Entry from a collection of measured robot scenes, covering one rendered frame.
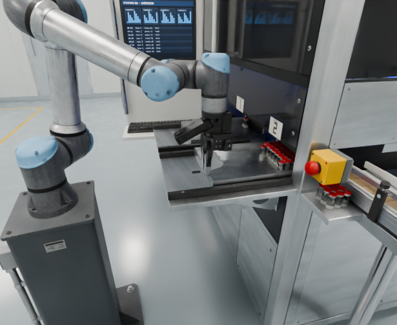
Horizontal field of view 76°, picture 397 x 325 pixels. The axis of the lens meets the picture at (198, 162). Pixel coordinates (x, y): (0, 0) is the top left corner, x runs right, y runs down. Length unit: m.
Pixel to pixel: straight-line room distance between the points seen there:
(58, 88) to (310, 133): 0.76
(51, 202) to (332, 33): 0.91
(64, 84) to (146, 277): 1.21
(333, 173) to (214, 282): 1.12
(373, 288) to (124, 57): 0.91
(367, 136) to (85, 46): 0.79
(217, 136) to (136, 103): 0.97
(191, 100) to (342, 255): 1.14
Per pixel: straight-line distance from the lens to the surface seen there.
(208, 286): 1.65
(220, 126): 0.76
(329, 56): 0.73
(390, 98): 0.90
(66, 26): 0.71
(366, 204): 0.82
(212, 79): 0.70
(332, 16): 0.74
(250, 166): 0.96
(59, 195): 0.94
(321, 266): 1.18
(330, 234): 1.07
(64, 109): 0.94
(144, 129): 1.51
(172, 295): 1.63
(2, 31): 6.59
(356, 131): 0.87
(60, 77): 0.91
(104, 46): 0.66
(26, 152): 0.89
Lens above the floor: 1.32
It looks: 27 degrees down
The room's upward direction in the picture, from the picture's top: straight up
